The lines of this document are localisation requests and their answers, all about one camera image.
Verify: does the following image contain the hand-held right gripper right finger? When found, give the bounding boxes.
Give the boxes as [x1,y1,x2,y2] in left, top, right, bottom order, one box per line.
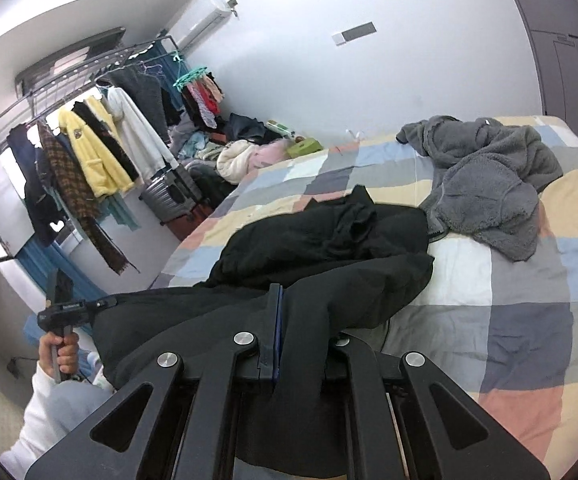
[321,334,552,480]

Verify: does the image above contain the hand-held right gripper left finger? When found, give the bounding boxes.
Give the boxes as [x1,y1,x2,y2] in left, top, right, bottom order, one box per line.
[25,284,284,480]

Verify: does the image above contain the black puffer jacket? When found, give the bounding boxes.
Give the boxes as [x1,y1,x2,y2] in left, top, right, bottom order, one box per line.
[93,185,436,480]

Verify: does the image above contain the person's left forearm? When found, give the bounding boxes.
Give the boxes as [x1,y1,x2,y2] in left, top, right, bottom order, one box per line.
[0,360,114,480]

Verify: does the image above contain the pile of clothes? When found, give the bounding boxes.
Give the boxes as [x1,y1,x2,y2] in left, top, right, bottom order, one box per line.
[169,112,290,181]

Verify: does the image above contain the metal clothes rack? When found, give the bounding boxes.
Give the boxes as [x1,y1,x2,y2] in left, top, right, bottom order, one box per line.
[0,35,180,151]

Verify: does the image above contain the hanging small clothes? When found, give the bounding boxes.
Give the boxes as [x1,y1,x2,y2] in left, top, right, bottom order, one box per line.
[181,76,224,128]

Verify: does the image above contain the person's left hand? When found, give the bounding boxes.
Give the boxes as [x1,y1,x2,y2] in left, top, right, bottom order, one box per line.
[38,332,81,386]

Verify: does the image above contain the teal hanging cloth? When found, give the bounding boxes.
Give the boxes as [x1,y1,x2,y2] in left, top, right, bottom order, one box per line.
[101,192,137,231]

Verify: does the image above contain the dark navy coat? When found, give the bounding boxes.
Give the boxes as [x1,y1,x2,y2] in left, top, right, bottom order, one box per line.
[9,125,67,246]

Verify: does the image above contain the red suitcase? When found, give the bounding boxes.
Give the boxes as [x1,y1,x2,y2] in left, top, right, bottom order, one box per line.
[171,205,217,241]

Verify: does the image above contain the silver suitcase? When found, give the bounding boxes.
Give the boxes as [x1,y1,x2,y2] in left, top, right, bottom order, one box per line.
[140,167,204,221]

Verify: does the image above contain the person's jeans leg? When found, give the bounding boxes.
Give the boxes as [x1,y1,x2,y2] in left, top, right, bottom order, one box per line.
[234,452,350,480]

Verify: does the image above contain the yellow fleece robe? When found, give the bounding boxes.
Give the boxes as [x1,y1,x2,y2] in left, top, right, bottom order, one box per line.
[58,97,140,198]

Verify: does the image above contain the black scarf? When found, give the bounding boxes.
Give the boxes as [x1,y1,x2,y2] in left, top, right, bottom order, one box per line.
[73,102,140,181]

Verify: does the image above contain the pink cloth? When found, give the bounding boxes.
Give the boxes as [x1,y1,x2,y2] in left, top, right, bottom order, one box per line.
[251,141,294,171]

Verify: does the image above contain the cream plush garment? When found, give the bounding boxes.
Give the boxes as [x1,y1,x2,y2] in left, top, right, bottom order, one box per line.
[216,140,260,183]

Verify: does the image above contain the bed with checked sheet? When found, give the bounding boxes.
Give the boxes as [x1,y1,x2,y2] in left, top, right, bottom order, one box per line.
[149,115,578,466]

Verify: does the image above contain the green tissue box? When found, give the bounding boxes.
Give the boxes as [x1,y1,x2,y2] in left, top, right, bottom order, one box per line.
[289,137,324,158]

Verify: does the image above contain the white hoodie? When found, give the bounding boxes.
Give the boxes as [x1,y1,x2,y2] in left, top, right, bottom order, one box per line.
[106,86,180,176]

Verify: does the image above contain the dark grey hanging garment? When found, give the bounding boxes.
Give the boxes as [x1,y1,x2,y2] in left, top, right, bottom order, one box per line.
[100,65,170,131]

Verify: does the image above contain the grey fleece jacket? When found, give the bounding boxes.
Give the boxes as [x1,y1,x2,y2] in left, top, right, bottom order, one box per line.
[396,115,564,262]

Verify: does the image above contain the teal clip hanger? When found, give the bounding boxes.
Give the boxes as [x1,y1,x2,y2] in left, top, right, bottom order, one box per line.
[174,66,210,88]

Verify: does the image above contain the white air conditioner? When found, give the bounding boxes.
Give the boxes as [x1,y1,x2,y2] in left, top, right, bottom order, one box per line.
[175,0,237,51]

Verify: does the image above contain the grey door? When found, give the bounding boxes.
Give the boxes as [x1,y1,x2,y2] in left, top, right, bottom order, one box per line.
[494,0,578,118]

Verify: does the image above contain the dark curtain rail box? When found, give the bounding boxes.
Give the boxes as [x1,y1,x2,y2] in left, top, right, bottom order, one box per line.
[16,27,126,96]

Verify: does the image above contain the grey wall panel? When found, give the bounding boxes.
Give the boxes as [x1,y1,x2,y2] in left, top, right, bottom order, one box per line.
[332,21,376,47]

